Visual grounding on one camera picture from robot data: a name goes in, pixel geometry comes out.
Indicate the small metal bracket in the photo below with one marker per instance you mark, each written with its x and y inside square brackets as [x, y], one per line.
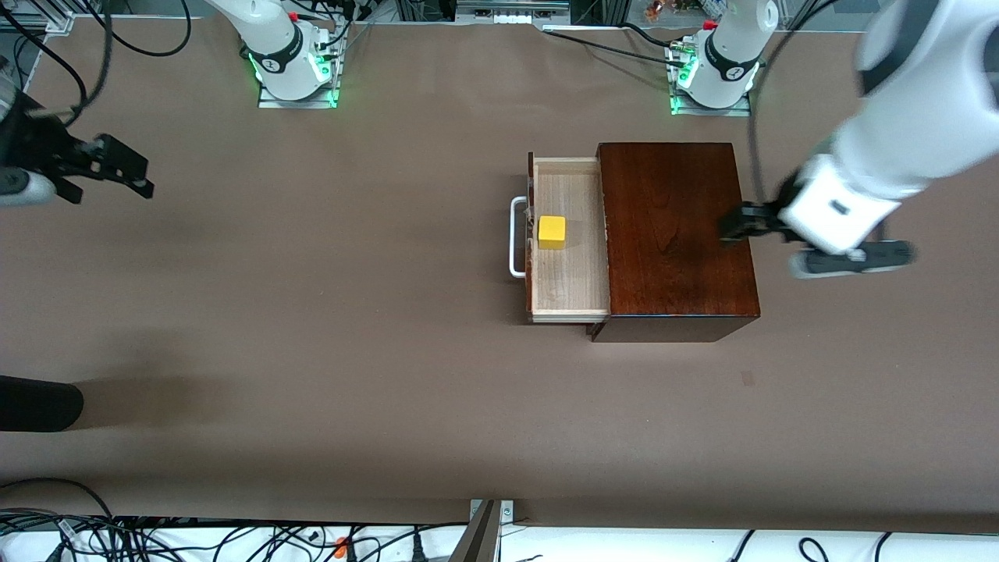
[507, 511]

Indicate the orange clip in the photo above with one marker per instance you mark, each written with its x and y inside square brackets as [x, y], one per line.
[341, 546]

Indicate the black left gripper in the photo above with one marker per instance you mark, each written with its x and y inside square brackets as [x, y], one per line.
[768, 215]

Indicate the dark brown wooden cabinet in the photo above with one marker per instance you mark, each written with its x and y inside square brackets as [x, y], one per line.
[679, 234]

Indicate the grey metal bar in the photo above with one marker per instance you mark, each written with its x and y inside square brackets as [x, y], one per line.
[478, 538]

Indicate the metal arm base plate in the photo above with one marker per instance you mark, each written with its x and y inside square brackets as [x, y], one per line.
[710, 112]
[296, 103]

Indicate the grey power strip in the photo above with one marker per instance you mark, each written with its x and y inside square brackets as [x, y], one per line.
[511, 16]

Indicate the yellow cube block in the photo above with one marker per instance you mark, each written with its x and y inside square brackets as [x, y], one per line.
[552, 232]

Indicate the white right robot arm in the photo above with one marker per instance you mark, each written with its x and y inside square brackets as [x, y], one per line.
[273, 39]

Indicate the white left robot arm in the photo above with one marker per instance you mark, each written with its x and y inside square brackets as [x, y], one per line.
[921, 101]

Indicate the black ribbed cylinder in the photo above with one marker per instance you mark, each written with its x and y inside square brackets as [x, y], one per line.
[39, 403]

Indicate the aluminium frame profile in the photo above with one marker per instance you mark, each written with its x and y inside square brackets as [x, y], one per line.
[55, 19]

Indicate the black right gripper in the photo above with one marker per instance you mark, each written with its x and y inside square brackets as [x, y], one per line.
[33, 148]

